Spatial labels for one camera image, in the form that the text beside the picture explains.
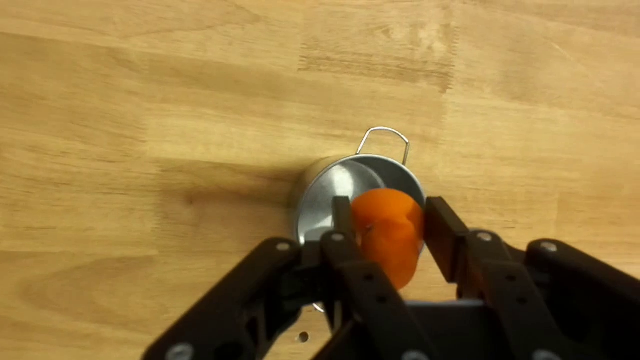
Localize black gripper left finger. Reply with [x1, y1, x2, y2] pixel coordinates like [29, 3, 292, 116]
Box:
[142, 194, 432, 360]

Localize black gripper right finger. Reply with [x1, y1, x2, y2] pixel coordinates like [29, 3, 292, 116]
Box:
[424, 194, 640, 360]

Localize orange rubber duck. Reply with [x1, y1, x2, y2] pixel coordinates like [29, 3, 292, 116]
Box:
[351, 187, 428, 290]

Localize small steel pot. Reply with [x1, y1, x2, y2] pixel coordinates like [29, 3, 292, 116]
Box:
[291, 125, 431, 317]

